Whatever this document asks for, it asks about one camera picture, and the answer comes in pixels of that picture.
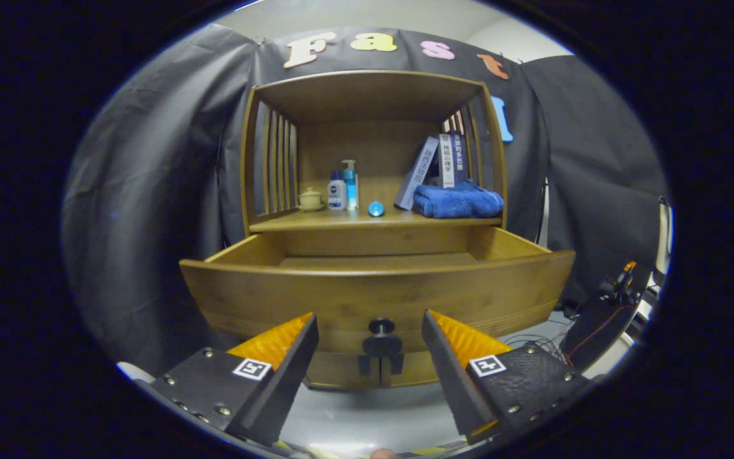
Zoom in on white lotion bottle blue cap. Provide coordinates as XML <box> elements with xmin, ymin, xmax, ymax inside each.
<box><xmin>327</xmin><ymin>170</ymin><xmax>347</xmax><ymax>212</ymax></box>

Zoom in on grey leaning book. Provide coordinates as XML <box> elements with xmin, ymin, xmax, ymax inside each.
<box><xmin>394</xmin><ymin>136</ymin><xmax>439</xmax><ymax>211</ymax></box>

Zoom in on wooden drawer with black knob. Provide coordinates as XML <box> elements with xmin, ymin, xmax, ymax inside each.
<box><xmin>179</xmin><ymin>226</ymin><xmax>577</xmax><ymax>354</ymax></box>

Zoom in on beige lidded teacup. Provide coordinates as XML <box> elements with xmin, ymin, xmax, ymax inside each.
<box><xmin>297</xmin><ymin>187</ymin><xmax>326</xmax><ymax>212</ymax></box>

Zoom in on wooden cabinet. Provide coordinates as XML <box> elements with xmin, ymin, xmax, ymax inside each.
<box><xmin>240</xmin><ymin>69</ymin><xmax>509</xmax><ymax>391</ymax></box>

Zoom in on thin dark cables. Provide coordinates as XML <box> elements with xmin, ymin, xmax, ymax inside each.
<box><xmin>501</xmin><ymin>331</ymin><xmax>575</xmax><ymax>367</ymax></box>

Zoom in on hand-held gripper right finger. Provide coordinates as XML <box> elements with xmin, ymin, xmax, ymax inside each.
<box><xmin>421</xmin><ymin>309</ymin><xmax>594</xmax><ymax>446</ymax></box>

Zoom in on wooden countertop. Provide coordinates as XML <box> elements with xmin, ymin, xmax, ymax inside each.
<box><xmin>249</xmin><ymin>207</ymin><xmax>503</xmax><ymax>233</ymax></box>

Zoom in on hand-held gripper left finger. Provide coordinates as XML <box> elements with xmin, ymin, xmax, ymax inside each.
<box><xmin>150</xmin><ymin>312</ymin><xmax>320</xmax><ymax>447</ymax></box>

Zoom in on wooden cabinet door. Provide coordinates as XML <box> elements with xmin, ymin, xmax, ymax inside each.
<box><xmin>380</xmin><ymin>349</ymin><xmax>439</xmax><ymax>388</ymax></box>
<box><xmin>306</xmin><ymin>351</ymin><xmax>380</xmax><ymax>391</ymax></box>

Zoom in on blue pump bottle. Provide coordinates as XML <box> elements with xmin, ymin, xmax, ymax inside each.
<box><xmin>342</xmin><ymin>159</ymin><xmax>359</xmax><ymax>212</ymax></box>

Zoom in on black backdrop cloth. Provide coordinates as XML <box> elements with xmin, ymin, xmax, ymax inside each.
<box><xmin>61</xmin><ymin>24</ymin><xmax>670</xmax><ymax>377</ymax></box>

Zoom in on black device with orange tip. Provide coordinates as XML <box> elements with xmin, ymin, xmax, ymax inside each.
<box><xmin>561</xmin><ymin>261</ymin><xmax>645</xmax><ymax>374</ymax></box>

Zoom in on blue folded towel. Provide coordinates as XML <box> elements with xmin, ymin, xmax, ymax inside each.
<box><xmin>412</xmin><ymin>182</ymin><xmax>505</xmax><ymax>219</ymax></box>

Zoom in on dark blue spine book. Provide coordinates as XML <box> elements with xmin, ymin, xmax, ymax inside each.
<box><xmin>453</xmin><ymin>131</ymin><xmax>468</xmax><ymax>187</ymax></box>

